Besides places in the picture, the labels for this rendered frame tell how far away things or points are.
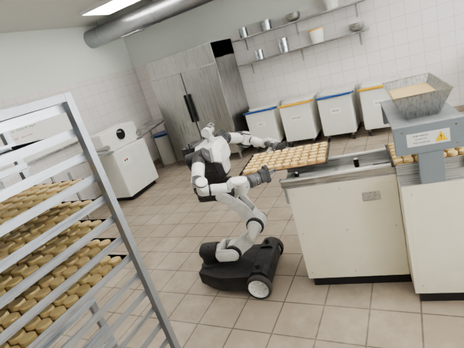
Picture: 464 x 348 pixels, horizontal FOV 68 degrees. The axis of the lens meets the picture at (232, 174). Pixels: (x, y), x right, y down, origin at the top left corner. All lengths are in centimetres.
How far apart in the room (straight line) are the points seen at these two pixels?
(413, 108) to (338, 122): 372
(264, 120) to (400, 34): 244
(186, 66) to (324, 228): 442
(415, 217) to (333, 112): 371
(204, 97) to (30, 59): 279
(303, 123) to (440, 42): 227
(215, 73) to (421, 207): 441
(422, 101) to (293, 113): 395
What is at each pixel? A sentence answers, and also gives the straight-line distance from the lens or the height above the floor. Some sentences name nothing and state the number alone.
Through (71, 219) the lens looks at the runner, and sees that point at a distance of 133.
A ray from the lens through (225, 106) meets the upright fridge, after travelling 602.
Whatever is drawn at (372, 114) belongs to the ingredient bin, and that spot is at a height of 35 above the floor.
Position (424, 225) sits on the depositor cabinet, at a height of 58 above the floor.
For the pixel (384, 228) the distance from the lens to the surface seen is 251.
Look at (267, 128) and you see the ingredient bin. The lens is 612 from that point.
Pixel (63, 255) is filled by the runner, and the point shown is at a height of 132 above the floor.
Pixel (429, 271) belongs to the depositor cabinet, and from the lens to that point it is 248.
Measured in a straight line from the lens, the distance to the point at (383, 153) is 260.
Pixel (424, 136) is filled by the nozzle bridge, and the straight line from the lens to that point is 207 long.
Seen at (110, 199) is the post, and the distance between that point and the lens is 140.
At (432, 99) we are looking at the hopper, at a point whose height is 127.
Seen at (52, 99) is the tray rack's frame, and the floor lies 181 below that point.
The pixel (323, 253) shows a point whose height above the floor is 31.
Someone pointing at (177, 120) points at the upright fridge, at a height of 94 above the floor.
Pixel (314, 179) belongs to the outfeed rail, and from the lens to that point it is 235.
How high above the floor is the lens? 178
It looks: 18 degrees down
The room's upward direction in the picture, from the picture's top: 17 degrees counter-clockwise
